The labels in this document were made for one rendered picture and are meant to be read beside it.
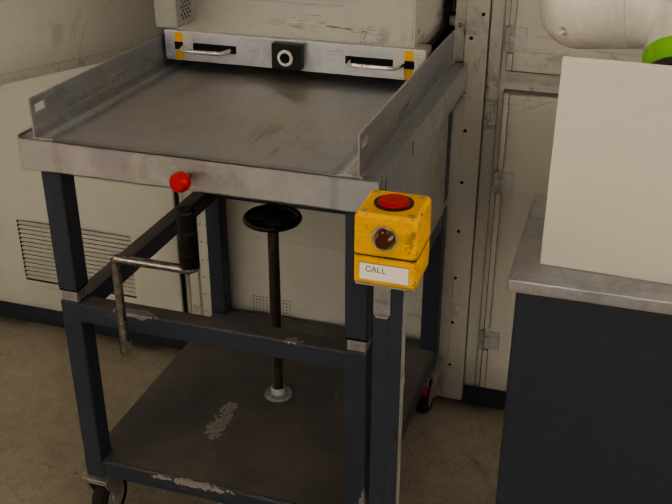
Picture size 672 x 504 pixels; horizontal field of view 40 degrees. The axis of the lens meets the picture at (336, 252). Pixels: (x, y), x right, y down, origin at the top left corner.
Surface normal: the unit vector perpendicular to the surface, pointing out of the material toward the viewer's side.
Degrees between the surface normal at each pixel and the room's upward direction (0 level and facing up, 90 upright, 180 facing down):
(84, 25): 90
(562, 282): 0
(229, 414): 0
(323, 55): 90
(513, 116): 90
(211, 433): 0
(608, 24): 107
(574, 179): 90
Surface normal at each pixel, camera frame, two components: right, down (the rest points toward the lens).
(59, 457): 0.00, -0.89
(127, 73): 0.95, 0.14
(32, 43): 0.72, 0.31
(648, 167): -0.35, 0.42
